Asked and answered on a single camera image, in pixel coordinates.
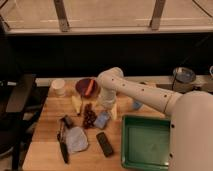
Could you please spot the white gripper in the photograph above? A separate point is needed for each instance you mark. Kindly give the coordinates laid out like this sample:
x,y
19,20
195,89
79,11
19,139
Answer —
x,y
107,99

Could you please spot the light blue sponge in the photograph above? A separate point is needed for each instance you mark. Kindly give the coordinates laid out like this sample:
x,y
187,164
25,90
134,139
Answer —
x,y
101,120

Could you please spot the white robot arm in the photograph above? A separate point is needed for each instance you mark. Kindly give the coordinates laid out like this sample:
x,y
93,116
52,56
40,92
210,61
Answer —
x,y
191,135

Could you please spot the bunch of dark grapes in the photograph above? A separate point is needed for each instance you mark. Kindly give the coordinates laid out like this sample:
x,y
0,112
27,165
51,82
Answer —
x,y
89,116

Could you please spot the orange carrot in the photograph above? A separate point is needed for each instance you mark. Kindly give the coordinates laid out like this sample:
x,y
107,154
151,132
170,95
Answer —
x,y
89,88

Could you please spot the purple bowl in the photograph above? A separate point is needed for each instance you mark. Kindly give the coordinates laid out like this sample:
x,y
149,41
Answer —
x,y
82,85

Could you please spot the black rectangular remote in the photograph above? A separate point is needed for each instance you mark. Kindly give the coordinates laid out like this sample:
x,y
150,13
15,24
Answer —
x,y
104,144

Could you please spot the green plastic tray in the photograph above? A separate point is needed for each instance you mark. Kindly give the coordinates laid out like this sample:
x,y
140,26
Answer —
x,y
145,143

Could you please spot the grey folded cloth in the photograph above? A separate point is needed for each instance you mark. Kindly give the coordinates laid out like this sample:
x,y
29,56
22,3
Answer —
x,y
76,140

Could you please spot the white cup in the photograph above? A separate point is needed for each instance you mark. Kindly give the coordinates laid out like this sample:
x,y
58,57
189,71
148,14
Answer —
x,y
58,86

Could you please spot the metal bowl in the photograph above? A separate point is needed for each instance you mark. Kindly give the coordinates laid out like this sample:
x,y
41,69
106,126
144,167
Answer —
x,y
184,75

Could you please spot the black chair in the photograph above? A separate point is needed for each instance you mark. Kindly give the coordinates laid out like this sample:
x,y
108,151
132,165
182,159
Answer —
x,y
15,91

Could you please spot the black handled knife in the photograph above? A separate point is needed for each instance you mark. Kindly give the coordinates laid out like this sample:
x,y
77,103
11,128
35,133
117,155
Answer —
x,y
62,143

